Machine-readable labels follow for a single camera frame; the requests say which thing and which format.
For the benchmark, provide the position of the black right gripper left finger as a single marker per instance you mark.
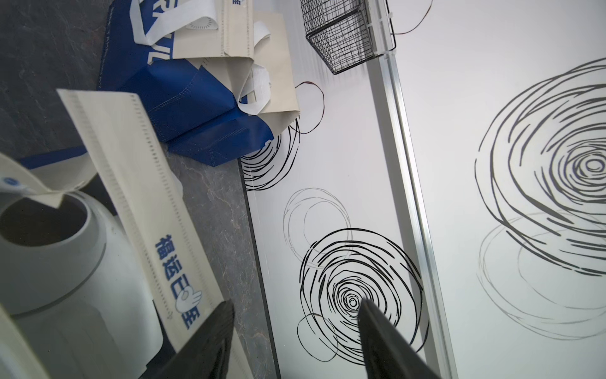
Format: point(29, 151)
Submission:
point(207, 353)

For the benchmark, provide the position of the black wire basket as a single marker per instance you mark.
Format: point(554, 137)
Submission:
point(348, 33)

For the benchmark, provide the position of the blue cream takeout bag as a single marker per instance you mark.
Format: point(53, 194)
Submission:
point(260, 91)
point(153, 49)
point(123, 166)

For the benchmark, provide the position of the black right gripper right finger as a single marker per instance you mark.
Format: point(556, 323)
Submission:
point(386, 353)

